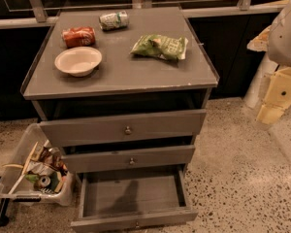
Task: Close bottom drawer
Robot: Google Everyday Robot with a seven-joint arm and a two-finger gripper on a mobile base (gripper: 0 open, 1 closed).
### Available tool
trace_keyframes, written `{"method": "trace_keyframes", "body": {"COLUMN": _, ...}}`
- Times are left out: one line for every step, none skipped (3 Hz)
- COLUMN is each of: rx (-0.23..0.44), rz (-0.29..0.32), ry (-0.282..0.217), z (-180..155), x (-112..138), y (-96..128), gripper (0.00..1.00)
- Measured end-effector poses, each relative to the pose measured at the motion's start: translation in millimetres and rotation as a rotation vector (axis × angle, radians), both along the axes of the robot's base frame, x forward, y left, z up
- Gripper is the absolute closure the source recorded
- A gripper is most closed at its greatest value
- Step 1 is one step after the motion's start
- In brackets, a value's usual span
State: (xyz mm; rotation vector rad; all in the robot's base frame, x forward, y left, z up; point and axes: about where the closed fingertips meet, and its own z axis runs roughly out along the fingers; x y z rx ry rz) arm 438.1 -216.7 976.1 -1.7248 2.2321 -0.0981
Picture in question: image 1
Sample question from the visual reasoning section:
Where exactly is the grey drawer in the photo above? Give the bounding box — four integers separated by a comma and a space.
40, 109, 206, 147
62, 145, 195, 173
71, 165, 197, 233

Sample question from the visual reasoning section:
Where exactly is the black handle on floor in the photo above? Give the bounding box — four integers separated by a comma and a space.
0, 198, 10, 227

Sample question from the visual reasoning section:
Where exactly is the grey bottom drawer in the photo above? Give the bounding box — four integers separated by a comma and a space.
71, 165, 197, 233

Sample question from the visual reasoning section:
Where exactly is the clear plastic trash bin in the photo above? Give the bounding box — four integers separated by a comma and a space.
0, 123, 74, 206

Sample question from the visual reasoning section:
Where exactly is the grey middle drawer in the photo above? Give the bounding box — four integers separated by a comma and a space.
62, 145, 195, 173

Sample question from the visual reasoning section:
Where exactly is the white green soda can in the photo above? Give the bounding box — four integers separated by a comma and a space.
99, 11, 129, 31

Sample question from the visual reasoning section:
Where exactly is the green chip bag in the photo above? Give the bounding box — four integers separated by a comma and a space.
131, 34, 188, 61

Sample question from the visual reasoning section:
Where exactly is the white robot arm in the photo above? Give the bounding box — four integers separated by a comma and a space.
247, 0, 291, 124

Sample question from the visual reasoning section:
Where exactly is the white paper bowl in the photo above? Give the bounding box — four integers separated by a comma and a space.
54, 47, 102, 77

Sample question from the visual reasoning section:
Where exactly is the grey drawer cabinet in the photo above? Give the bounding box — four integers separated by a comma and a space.
19, 6, 220, 177

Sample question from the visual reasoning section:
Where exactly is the grey top drawer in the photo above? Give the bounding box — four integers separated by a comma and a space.
40, 109, 206, 147

